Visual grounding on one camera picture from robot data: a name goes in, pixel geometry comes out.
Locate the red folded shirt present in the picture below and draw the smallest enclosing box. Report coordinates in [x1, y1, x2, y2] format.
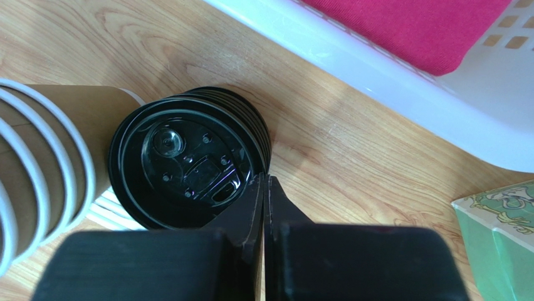
[306, 0, 510, 76]

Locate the white wrapped straw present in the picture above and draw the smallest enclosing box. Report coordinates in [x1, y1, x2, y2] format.
[87, 187, 146, 231]

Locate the white plastic basket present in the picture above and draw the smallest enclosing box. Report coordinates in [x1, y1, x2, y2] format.
[211, 1, 533, 172]

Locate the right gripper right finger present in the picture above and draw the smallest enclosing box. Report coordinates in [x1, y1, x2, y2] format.
[264, 176, 469, 300]

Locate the stack of black lids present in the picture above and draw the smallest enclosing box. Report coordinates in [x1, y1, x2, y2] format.
[107, 87, 272, 230]

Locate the stack of paper cups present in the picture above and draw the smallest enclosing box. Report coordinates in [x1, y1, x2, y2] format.
[1, 78, 144, 273]

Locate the green paper gift bag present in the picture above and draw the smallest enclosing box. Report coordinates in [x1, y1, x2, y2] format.
[452, 181, 533, 300]

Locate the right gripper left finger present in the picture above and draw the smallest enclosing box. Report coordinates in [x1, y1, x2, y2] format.
[33, 175, 264, 300]

